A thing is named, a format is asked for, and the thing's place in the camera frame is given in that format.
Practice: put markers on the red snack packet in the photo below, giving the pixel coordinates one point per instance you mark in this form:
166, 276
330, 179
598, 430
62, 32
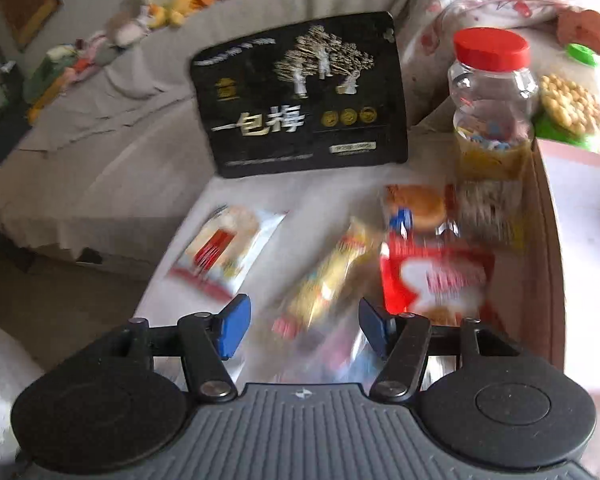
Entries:
430, 275

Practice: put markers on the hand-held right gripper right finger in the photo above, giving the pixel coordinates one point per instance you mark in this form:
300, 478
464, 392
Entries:
372, 325

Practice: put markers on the orange burger print snack packet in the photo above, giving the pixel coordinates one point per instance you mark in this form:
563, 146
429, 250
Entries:
415, 205

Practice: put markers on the clear yellowish snack packet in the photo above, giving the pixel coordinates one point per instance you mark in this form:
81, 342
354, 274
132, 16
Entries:
490, 205

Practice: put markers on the green candy ball dispenser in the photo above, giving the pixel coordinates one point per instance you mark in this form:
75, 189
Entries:
570, 100

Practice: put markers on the pink printed blanket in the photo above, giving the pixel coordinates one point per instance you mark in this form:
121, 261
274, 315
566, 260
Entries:
505, 5

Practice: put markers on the pile of colourful plush toys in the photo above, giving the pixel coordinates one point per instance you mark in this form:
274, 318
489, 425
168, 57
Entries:
60, 75

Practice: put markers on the black snack bag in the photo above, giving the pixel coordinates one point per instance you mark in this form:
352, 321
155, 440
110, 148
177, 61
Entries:
300, 125

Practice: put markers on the white cloth cover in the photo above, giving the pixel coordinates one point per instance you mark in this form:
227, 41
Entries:
320, 200

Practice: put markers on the pink cardboard box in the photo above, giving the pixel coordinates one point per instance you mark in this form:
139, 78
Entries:
580, 235

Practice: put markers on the white snack packet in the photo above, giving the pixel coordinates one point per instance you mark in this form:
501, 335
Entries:
220, 250

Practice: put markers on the white plush toy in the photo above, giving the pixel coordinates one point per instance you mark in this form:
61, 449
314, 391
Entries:
127, 27

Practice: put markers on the yellow snack packet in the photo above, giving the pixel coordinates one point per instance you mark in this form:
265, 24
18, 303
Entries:
325, 275

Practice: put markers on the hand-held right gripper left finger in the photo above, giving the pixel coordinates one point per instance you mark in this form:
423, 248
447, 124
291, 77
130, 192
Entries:
235, 325

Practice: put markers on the yellow plush toy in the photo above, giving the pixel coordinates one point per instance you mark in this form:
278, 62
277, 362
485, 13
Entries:
180, 5

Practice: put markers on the clear jar with red lid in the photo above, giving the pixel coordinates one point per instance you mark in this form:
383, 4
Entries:
490, 90

